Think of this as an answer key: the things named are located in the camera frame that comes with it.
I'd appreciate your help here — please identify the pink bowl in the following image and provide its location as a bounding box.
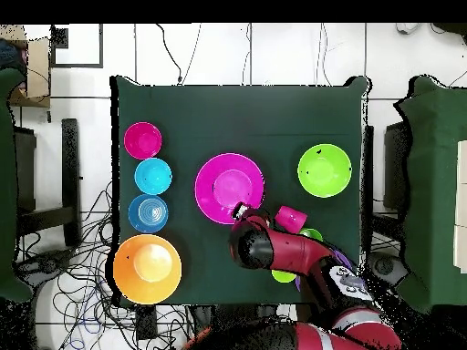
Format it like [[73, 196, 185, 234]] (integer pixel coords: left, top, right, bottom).
[[193, 152, 265, 225]]

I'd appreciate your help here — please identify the red cup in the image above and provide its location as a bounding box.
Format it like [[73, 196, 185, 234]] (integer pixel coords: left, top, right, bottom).
[[274, 205, 308, 233]]

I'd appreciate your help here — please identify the dark green cup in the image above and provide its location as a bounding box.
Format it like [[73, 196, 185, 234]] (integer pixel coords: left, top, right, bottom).
[[298, 227, 325, 243]]

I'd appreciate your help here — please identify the light green cup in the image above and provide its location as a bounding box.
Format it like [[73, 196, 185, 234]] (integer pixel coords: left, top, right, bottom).
[[271, 268, 297, 284]]

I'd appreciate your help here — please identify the dark green table cloth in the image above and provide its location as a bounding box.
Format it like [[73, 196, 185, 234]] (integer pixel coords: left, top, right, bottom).
[[0, 67, 35, 304], [393, 75, 467, 314], [109, 75, 371, 307]]

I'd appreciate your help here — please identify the green bowl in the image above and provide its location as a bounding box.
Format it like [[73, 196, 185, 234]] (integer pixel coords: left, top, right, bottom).
[[296, 143, 354, 199]]

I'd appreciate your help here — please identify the translucent blue bowl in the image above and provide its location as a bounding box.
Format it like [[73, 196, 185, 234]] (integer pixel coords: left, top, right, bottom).
[[127, 193, 170, 233]]

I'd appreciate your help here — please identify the turquoise bowl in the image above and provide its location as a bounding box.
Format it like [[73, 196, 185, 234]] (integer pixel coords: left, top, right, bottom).
[[133, 157, 173, 196]]

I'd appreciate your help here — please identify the purple bowl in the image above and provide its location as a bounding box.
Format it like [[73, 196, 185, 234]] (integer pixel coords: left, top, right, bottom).
[[294, 248, 354, 292]]

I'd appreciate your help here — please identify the red bowl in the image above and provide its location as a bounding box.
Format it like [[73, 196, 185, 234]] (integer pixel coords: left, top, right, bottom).
[[123, 121, 163, 160]]

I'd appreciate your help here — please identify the orange bowl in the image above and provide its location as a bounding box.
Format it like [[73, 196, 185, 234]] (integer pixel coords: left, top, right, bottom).
[[112, 233, 182, 305]]

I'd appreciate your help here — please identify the cardboard box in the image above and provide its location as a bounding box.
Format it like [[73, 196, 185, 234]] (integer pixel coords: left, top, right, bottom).
[[8, 37, 51, 108]]

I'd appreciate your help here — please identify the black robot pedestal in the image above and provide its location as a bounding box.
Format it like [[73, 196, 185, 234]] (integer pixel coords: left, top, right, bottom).
[[192, 304, 293, 329]]

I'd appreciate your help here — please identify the tangle of black cables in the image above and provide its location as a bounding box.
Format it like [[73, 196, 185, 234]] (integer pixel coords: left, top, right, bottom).
[[14, 180, 194, 350]]

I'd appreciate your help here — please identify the black cable with plug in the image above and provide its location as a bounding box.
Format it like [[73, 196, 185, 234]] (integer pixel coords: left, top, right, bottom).
[[156, 23, 183, 87]]

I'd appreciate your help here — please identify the dark grey pedestal leg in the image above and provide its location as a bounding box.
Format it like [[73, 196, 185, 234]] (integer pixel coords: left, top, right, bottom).
[[366, 251, 410, 288], [14, 246, 79, 282]]

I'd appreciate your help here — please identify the black stand frame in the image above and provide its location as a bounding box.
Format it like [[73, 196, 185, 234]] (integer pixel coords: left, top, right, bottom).
[[382, 121, 411, 212], [14, 118, 82, 249]]

